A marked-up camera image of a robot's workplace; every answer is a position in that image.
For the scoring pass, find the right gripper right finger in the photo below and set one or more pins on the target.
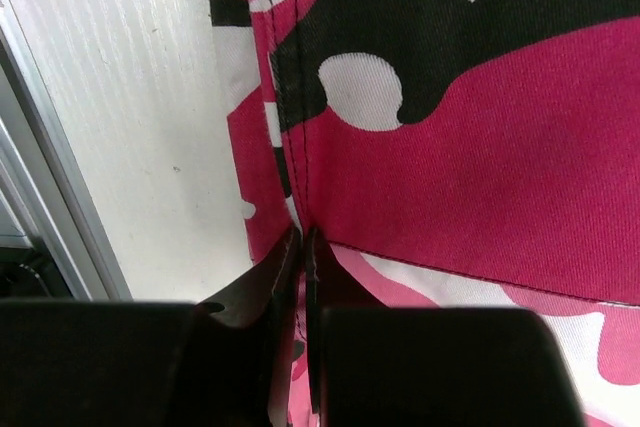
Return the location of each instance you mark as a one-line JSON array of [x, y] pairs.
[[374, 365]]

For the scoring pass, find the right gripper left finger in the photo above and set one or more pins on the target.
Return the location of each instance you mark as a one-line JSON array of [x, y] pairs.
[[225, 361]]

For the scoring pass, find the pink camouflage trousers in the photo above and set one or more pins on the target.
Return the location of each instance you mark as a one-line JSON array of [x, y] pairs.
[[454, 153]]

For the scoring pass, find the aluminium rail frame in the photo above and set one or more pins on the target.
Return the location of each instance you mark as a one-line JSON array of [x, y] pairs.
[[45, 202]]

